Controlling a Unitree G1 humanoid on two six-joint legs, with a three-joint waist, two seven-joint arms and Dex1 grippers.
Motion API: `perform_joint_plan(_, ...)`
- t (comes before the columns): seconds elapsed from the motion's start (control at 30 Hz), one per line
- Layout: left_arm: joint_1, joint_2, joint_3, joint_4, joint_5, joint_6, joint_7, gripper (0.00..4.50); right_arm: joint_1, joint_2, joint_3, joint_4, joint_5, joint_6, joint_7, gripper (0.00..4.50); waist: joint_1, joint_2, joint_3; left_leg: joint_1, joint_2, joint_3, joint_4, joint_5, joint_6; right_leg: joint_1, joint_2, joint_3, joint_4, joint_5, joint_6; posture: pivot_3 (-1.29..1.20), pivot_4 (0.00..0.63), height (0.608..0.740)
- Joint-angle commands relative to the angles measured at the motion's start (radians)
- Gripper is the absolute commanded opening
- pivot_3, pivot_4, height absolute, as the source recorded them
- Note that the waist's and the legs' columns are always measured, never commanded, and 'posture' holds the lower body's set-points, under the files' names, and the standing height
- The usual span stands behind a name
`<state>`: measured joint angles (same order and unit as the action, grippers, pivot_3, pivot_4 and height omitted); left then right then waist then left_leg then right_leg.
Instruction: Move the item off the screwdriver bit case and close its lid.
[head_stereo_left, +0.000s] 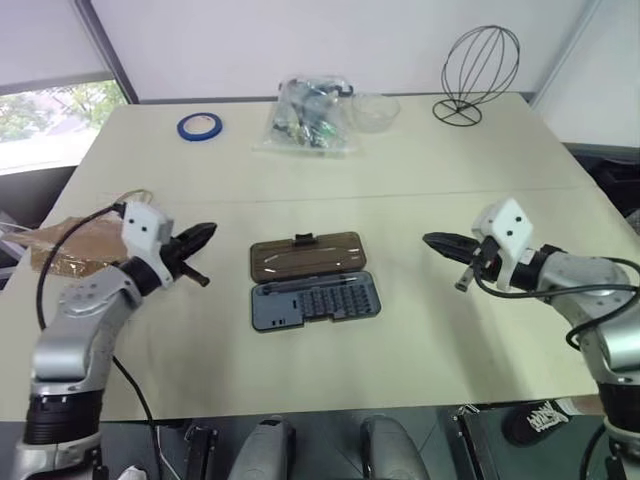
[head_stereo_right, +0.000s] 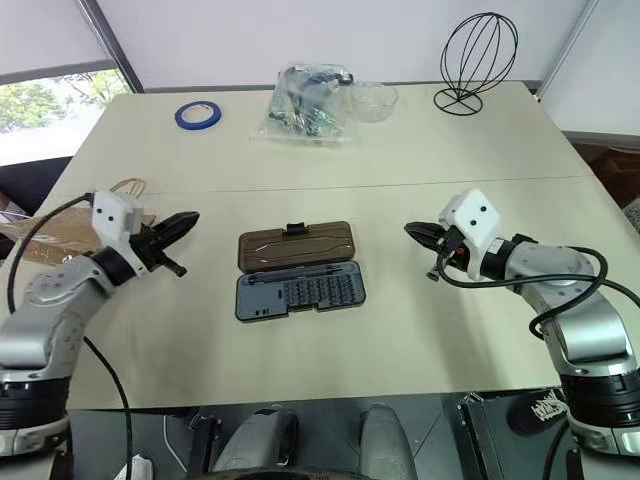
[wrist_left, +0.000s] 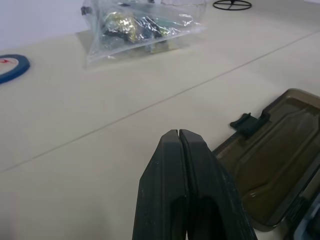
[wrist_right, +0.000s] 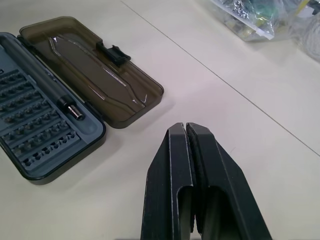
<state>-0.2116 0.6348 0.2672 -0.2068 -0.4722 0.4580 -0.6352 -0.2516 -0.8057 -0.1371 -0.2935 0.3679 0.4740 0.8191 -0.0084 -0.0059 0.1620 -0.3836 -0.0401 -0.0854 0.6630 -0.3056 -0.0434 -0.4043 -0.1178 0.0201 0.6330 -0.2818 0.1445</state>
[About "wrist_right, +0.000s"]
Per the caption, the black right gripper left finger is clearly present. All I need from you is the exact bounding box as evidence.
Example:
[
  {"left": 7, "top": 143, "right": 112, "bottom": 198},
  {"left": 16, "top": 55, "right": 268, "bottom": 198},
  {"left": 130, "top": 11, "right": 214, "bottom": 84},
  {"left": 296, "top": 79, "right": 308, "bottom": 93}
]
[{"left": 140, "top": 122, "right": 196, "bottom": 240}]

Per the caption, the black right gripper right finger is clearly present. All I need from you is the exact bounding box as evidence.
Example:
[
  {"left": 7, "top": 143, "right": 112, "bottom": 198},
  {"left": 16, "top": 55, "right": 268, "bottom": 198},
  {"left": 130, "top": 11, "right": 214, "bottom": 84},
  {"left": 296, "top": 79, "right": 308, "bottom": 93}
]
[{"left": 186, "top": 122, "right": 273, "bottom": 240}]

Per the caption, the grey screwdriver bit case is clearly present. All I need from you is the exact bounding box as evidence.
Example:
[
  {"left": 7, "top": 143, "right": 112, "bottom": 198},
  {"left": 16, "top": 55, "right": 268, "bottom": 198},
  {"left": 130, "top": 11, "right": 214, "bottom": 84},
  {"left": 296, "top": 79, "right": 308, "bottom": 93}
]
[{"left": 0, "top": 15, "right": 165, "bottom": 186}]

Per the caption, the clear plastic bag with parts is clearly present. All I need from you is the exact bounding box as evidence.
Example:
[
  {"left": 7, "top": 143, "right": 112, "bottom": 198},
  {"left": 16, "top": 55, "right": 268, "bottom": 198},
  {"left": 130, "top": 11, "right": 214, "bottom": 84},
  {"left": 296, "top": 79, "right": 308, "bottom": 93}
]
[{"left": 209, "top": 0, "right": 291, "bottom": 43}]

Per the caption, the clear crumpled plastic bag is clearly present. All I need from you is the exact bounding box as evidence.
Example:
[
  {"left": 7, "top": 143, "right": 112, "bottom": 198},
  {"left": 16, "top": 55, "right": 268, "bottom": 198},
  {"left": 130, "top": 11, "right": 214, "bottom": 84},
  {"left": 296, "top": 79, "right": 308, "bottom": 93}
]
[{"left": 284, "top": 0, "right": 320, "bottom": 66}]

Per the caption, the grey screwdriver handle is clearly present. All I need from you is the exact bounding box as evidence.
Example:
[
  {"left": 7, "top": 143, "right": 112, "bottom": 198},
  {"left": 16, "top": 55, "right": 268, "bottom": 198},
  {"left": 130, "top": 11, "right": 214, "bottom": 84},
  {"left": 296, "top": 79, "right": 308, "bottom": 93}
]
[{"left": 0, "top": 31, "right": 80, "bottom": 121}]

